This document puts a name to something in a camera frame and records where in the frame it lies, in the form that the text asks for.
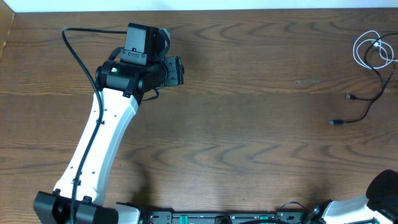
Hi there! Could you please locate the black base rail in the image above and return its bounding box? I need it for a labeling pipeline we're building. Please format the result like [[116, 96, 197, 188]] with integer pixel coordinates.
[[114, 210, 312, 224]]

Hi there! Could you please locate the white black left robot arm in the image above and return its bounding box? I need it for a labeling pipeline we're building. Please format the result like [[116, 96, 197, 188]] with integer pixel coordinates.
[[33, 23, 184, 223]]

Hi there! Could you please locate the white USB cable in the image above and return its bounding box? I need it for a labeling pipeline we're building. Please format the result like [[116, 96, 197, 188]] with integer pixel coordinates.
[[353, 30, 397, 70]]

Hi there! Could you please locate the wooden side panel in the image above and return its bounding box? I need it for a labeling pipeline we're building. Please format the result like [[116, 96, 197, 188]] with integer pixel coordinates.
[[0, 0, 15, 57]]

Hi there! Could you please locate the black USB cable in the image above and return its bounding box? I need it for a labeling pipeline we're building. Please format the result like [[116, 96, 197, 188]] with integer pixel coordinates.
[[328, 32, 398, 126]]

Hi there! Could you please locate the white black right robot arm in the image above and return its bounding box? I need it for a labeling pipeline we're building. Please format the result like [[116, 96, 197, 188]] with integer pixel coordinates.
[[303, 169, 397, 224]]

